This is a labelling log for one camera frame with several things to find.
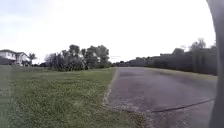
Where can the clump of trees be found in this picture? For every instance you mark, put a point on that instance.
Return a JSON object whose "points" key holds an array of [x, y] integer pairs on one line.
{"points": [[78, 58]]}

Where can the grey asphalt road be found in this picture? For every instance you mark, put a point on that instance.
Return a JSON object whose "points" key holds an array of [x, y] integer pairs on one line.
{"points": [[150, 90]]}

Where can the green grass field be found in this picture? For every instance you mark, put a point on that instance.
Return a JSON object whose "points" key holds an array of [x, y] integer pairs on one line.
{"points": [[53, 93]]}

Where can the long dark hedge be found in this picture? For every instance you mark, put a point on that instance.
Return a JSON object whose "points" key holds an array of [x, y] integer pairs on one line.
{"points": [[186, 61]]}

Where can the grass verge strip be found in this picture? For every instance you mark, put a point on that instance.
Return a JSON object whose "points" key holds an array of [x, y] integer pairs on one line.
{"points": [[190, 74]]}

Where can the palm tree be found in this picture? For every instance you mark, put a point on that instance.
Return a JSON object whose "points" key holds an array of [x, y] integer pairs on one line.
{"points": [[32, 56]]}

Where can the white house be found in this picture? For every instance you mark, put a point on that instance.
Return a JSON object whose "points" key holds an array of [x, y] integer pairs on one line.
{"points": [[11, 56]]}

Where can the dark pole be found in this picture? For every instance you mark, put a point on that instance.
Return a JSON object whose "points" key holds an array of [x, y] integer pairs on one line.
{"points": [[218, 66]]}

